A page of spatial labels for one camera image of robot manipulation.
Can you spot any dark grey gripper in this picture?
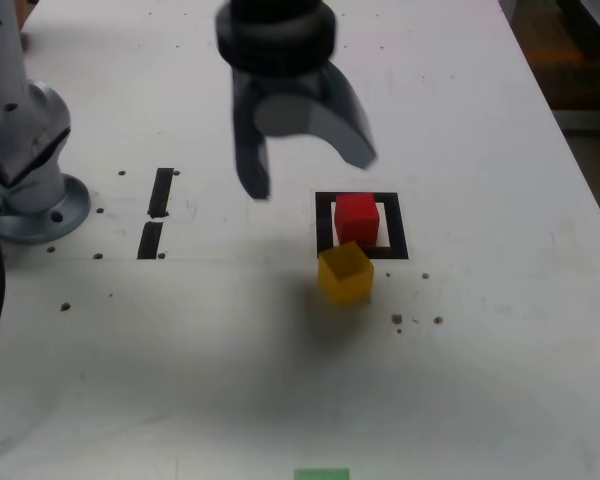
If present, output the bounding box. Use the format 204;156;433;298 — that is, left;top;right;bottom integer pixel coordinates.
230;66;379;202

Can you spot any red cube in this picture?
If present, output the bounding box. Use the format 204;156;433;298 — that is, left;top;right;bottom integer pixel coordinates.
333;193;381;247

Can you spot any yellow cube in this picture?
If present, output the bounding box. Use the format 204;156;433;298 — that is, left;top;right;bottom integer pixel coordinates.
317;240;375;307

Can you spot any green cube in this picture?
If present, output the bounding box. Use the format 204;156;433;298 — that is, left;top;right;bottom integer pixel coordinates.
293;467;351;480

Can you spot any black tape square outline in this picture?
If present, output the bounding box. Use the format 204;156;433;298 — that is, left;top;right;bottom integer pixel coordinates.
314;191;410;261

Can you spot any black tape strip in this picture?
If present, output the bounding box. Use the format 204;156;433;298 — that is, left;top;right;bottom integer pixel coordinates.
136;167;175;261

